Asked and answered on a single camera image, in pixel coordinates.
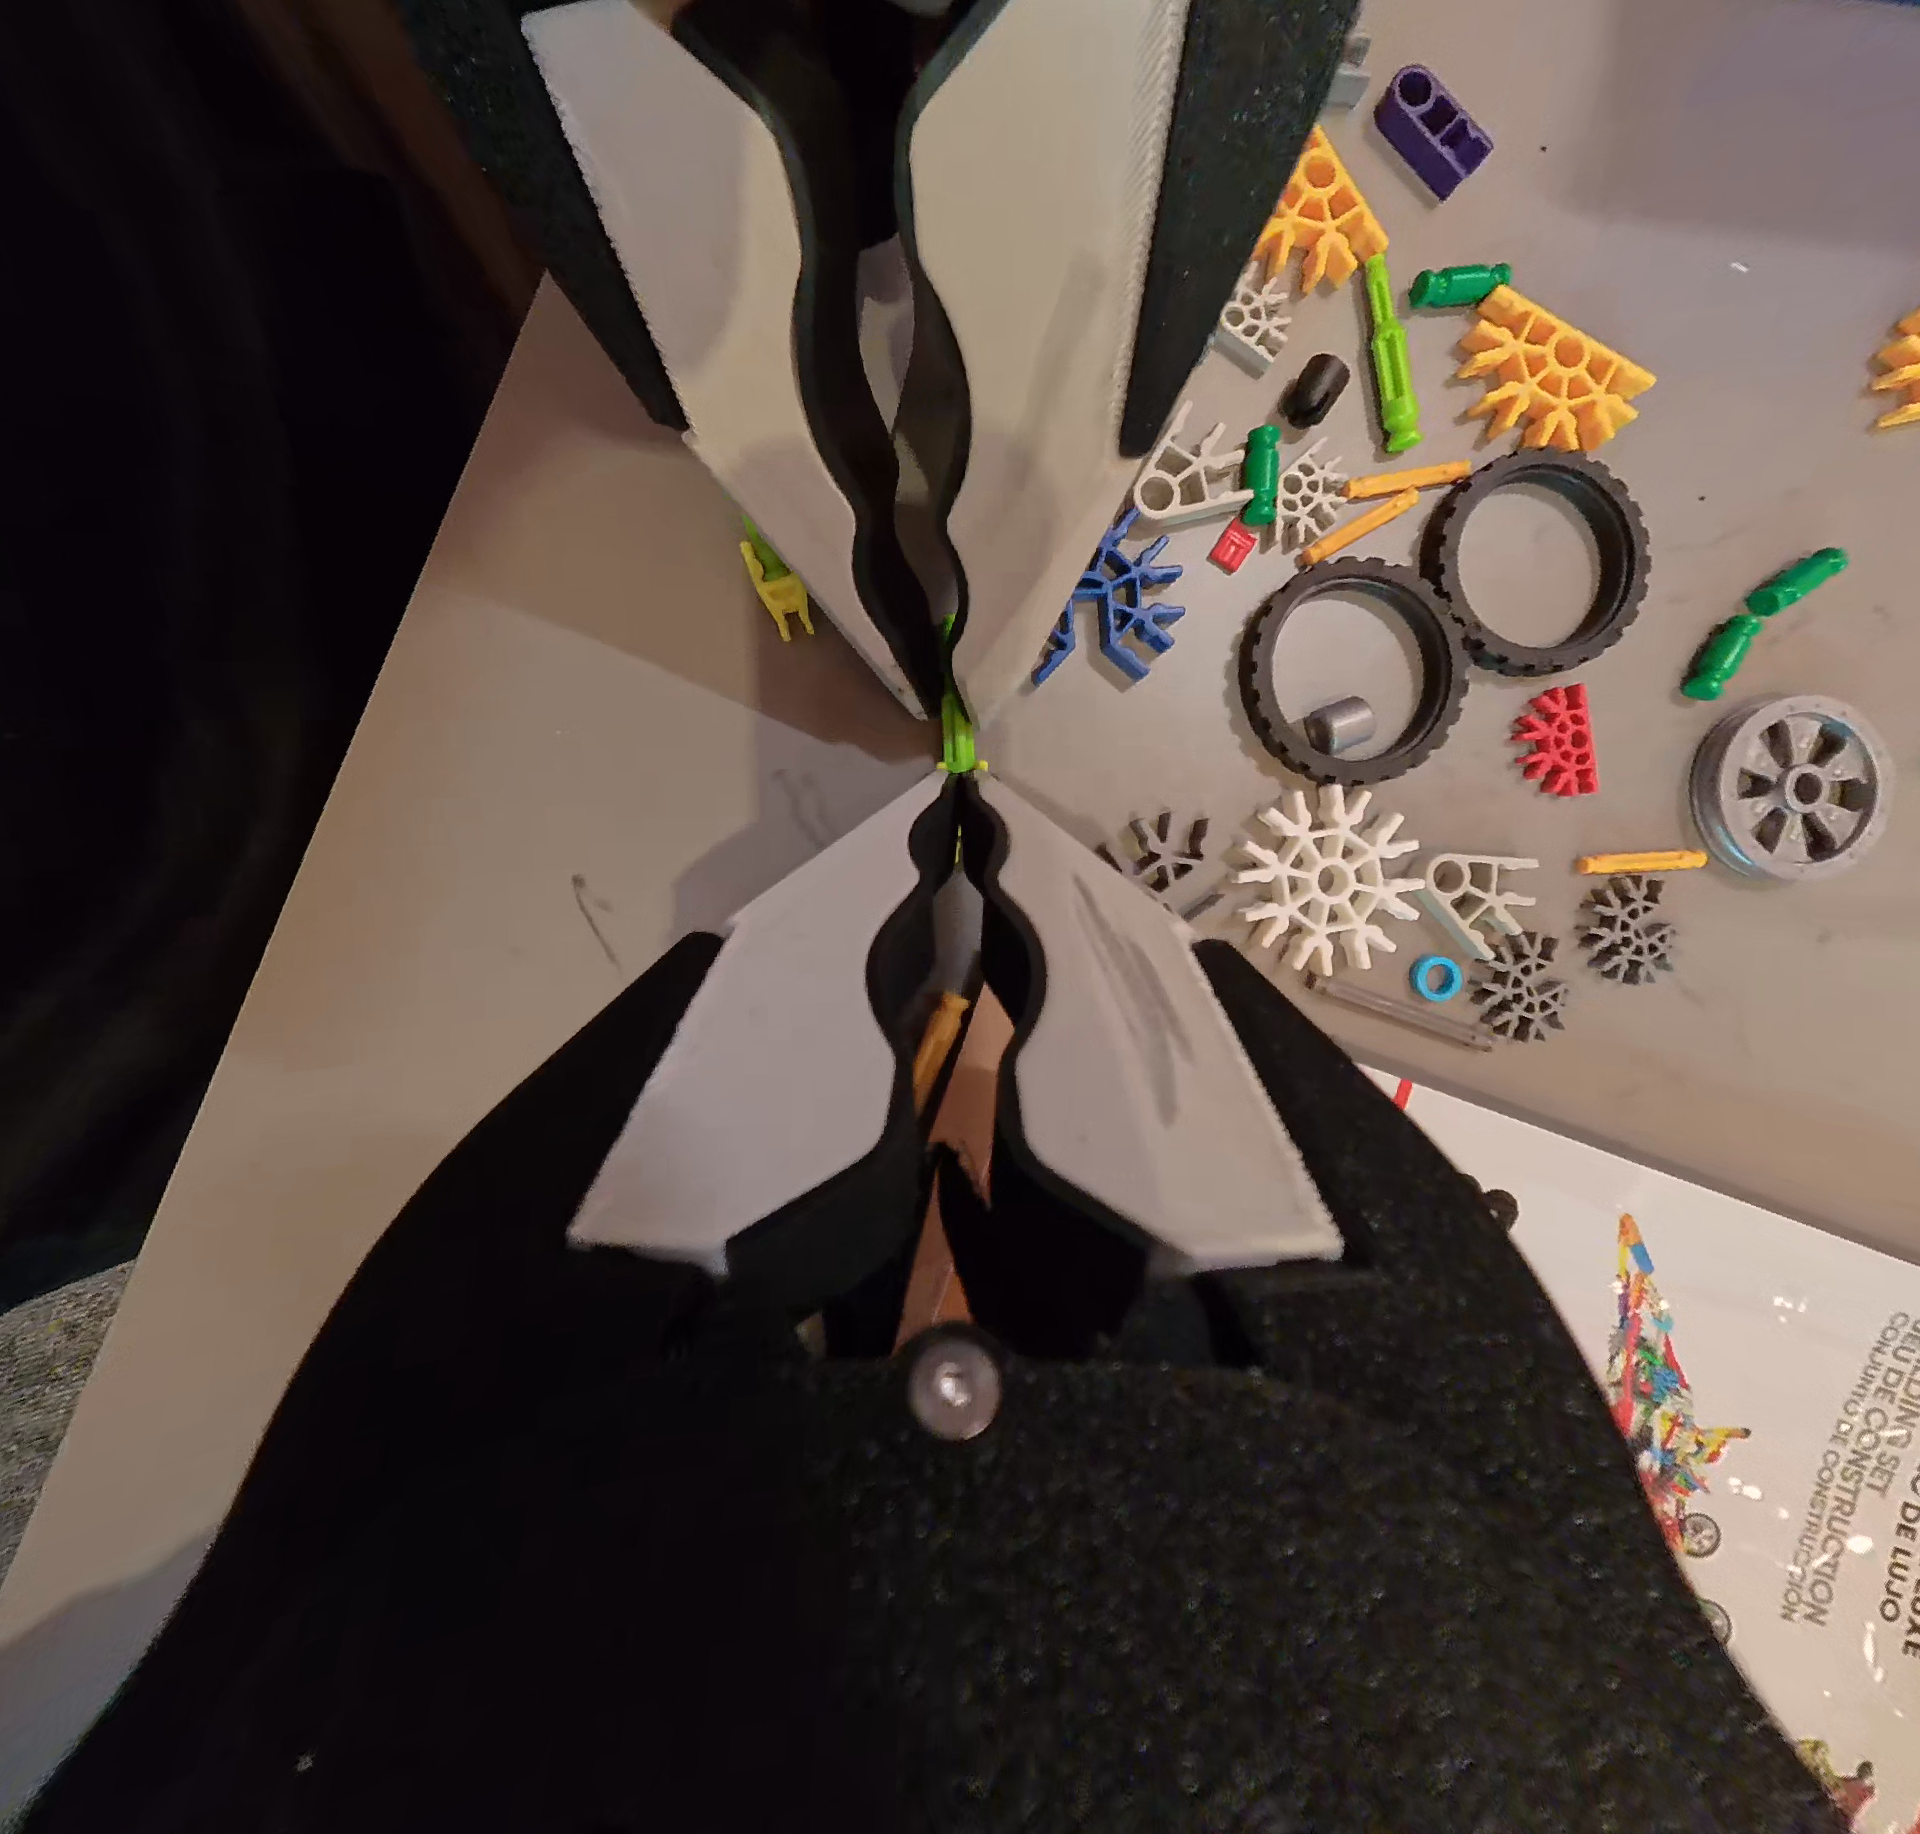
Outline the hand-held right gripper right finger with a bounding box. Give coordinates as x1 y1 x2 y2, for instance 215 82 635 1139
965 778 1346 1281

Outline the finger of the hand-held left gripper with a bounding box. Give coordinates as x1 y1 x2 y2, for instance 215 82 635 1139
523 0 948 719
892 0 1199 730

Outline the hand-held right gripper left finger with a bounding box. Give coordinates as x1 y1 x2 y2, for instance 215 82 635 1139
568 778 962 1281

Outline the long orange rod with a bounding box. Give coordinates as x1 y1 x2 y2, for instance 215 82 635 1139
912 989 978 1118

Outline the clear long rod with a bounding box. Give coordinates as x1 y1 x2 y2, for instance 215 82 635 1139
1304 970 1492 1052

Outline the dark grey half-snowflake connector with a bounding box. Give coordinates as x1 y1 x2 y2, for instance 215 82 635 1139
1102 810 1214 897

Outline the pale grey triangular connector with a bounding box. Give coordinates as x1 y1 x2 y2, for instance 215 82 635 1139
1133 416 1252 523
1423 852 1544 961

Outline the small dark grey snowflake connector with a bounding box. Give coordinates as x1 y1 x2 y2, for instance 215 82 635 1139
1468 932 1570 1045
1574 876 1679 989

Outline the small white snowflake connector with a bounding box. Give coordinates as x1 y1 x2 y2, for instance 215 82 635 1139
1277 442 1353 556

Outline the purple clip connector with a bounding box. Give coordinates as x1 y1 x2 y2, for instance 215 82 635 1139
1373 65 1492 201

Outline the blue snowflake connector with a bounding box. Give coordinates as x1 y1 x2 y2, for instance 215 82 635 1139
1033 508 1190 691

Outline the black rubber tire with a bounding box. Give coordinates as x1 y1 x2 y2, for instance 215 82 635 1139
1416 451 1657 681
1237 557 1473 788

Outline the person's dark clothing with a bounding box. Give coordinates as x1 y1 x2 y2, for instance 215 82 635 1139
0 0 544 1267

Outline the red fan connector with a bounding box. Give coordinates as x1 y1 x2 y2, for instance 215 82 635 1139
1513 685 1601 799

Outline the red white toy packaging bag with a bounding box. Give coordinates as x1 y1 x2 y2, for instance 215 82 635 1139
899 1024 1920 1834

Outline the grey wheel hub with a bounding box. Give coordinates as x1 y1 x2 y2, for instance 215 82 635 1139
1688 696 1896 878

